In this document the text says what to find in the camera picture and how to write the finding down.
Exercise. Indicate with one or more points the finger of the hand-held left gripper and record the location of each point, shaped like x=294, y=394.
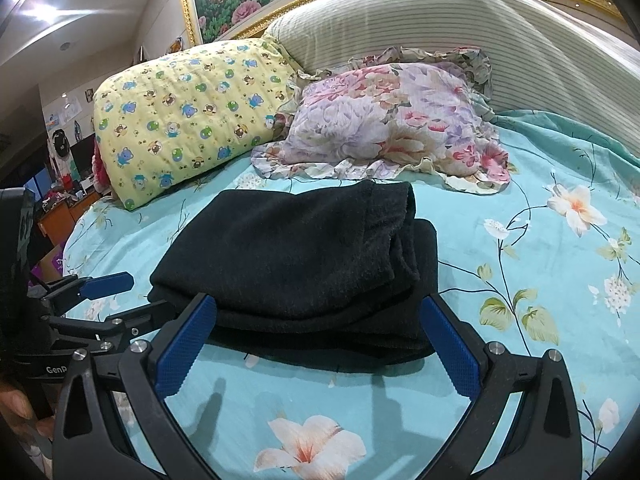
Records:
x=125, y=324
x=107, y=282

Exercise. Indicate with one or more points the person's left hand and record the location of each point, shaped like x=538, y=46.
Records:
x=12, y=401

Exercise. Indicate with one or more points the wooden desk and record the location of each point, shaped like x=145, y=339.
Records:
x=60, y=215

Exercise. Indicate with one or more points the black television screen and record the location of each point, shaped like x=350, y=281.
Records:
x=82, y=157

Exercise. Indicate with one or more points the pink floral ruffled pillow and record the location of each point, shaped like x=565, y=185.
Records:
x=380, y=115

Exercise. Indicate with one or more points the yellow bear-print pillow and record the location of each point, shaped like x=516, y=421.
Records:
x=190, y=115

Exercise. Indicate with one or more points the striped padded headboard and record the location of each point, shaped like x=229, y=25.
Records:
x=450, y=15

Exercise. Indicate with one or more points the black pants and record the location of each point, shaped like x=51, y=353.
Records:
x=300, y=250

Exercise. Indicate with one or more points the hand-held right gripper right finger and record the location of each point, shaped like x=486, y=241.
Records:
x=450, y=345

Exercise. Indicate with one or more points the red pink cloth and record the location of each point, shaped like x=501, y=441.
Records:
x=101, y=170

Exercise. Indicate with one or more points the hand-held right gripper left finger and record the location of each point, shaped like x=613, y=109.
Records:
x=185, y=345

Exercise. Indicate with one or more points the teal floral bedsheet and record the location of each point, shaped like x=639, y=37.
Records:
x=500, y=260

